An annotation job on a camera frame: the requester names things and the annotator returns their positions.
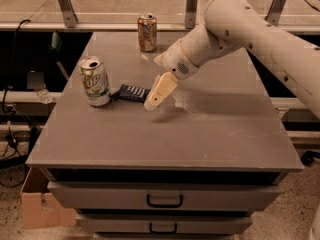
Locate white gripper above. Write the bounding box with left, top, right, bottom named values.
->
left=144, top=39, right=199, bottom=111

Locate blue rxbar blueberry wrapper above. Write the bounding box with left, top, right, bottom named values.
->
left=111, top=84, right=150, bottom=103

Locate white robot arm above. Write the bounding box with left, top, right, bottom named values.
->
left=144, top=0, right=320, bottom=117

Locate orange soda can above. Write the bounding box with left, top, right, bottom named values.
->
left=137, top=13, right=157, bottom=52

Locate white green 7up can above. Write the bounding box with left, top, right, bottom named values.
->
left=79, top=56, right=110, bottom=107

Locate grey drawer cabinet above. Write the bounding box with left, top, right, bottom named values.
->
left=26, top=31, right=305, bottom=240

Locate clear plastic water bottle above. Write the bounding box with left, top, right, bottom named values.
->
left=27, top=71, right=52, bottom=104

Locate upper grey drawer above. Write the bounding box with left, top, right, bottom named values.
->
left=48, top=182, right=280, bottom=212

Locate grey drawer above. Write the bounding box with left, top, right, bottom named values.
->
left=48, top=182, right=280, bottom=212
left=76, top=214, right=252, bottom=235

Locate lower grey drawer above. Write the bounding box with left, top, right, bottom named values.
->
left=76, top=214, right=252, bottom=235

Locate brown cardboard box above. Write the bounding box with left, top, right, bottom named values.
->
left=20, top=168, right=76, bottom=229

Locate middle metal bracket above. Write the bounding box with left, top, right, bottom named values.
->
left=184, top=0, right=198, bottom=29

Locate metal bracket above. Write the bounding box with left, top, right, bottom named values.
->
left=184, top=0, right=198, bottom=29
left=58, top=0, right=78, bottom=28
left=265, top=0, right=287, bottom=26

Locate left metal bracket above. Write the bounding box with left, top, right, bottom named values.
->
left=58, top=0, right=78, bottom=28

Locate right metal bracket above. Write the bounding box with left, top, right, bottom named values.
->
left=265, top=0, right=287, bottom=26

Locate black cable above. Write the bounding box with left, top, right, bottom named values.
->
left=0, top=18, right=44, bottom=188

